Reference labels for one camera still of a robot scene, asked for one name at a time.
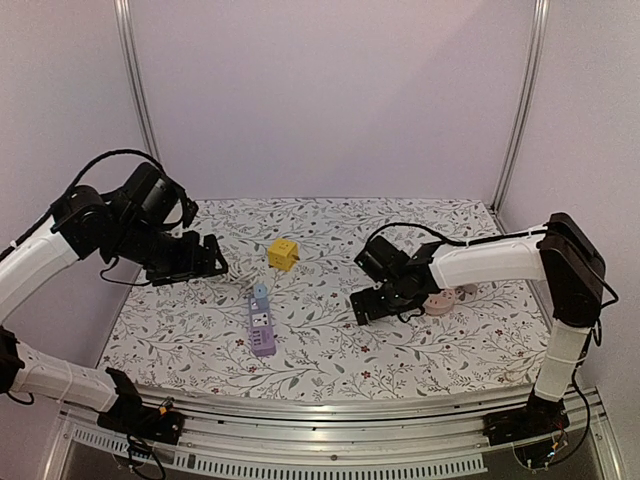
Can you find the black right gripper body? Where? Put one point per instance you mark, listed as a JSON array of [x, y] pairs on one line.
[[370, 302]]

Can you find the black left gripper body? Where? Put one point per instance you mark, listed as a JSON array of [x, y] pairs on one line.
[[164, 259]]

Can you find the blue cube plug adapter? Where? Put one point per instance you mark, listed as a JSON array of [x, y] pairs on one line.
[[260, 296]]

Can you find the purple power strip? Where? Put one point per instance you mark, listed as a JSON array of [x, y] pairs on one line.
[[260, 331]]

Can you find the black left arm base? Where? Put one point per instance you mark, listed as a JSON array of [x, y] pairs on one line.
[[128, 415]]

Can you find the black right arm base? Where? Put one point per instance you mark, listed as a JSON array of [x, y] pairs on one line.
[[537, 417]]

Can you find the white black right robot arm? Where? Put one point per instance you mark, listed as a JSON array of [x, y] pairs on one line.
[[557, 252]]

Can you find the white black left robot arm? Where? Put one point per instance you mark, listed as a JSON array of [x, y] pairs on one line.
[[145, 221]]

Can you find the round pink power strip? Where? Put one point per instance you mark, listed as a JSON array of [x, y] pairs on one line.
[[444, 301]]

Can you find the floral patterned tablecloth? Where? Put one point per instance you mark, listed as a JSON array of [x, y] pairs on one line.
[[194, 336]]

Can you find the yellow cube socket adapter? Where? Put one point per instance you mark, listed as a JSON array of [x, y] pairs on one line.
[[283, 254]]

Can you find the aluminium table front rail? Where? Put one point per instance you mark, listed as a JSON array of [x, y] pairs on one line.
[[438, 437]]

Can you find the left aluminium frame post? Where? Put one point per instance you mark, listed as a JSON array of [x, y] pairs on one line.
[[124, 22]]

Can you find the aluminium frame post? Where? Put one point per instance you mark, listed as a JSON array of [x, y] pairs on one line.
[[124, 22], [525, 100]]

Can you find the right aluminium frame post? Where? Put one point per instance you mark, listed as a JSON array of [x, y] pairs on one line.
[[525, 100]]

